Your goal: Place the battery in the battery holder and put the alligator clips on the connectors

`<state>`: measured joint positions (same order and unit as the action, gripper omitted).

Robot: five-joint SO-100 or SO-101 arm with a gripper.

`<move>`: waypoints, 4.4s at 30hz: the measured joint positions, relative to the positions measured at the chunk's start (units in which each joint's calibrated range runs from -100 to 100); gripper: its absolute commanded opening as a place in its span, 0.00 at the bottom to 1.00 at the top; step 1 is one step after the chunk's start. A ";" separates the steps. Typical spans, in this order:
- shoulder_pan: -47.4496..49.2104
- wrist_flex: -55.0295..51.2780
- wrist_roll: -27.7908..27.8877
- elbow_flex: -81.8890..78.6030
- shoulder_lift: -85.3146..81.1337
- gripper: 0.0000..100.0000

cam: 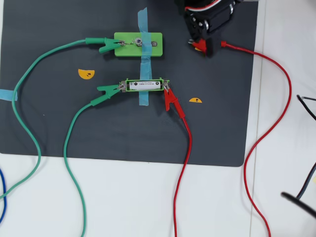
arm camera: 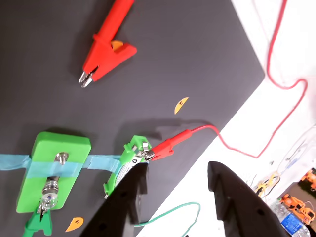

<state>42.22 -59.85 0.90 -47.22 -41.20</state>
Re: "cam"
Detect green alligator clip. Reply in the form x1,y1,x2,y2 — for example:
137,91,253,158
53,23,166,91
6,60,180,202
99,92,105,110
85,37,125,54
90,83,124,107

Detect blue wire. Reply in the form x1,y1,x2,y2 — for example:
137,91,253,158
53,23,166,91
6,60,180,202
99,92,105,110
0,168,7,223

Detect red white servo cable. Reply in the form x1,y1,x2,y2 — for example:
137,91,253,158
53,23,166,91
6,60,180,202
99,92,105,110
185,0,223,12

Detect thin black forked cable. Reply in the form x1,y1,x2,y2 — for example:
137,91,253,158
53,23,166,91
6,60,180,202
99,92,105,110
296,95,316,121

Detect green bulb holder board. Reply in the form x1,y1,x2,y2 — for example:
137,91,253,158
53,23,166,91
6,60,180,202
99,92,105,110
113,32,163,58

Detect red wire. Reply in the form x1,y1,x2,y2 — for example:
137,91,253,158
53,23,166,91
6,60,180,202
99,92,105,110
172,117,193,237
226,43,292,237

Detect orange sticker lightning mark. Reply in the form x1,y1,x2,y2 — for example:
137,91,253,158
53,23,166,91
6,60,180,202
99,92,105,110
78,69,95,80

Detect white AA battery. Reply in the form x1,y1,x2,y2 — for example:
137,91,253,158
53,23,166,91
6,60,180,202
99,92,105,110
128,80,162,91

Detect long blue masking tape strip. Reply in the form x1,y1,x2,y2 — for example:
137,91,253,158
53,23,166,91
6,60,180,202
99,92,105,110
137,6,152,64

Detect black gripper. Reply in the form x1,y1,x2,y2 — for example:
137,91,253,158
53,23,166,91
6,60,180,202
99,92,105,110
184,1,236,58

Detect green battery holder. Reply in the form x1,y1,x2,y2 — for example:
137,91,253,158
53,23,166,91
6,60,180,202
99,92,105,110
119,78,171,93

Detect short blue tape piece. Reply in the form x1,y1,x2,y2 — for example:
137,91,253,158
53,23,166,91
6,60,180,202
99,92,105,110
0,89,18,101

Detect thick black cable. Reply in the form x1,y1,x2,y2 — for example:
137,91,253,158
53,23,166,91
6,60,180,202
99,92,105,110
280,192,316,219

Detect dark grey cable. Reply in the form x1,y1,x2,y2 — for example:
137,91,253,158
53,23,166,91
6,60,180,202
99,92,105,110
295,161,316,200

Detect green wire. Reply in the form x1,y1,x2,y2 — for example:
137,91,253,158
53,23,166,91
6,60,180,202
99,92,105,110
0,39,87,199
63,102,94,237

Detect dark grey work mat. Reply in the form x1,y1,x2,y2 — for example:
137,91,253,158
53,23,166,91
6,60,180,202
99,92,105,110
0,0,259,167

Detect red alligator clip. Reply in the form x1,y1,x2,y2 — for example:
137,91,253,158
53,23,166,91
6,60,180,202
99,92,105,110
162,82,186,119
188,39,228,52

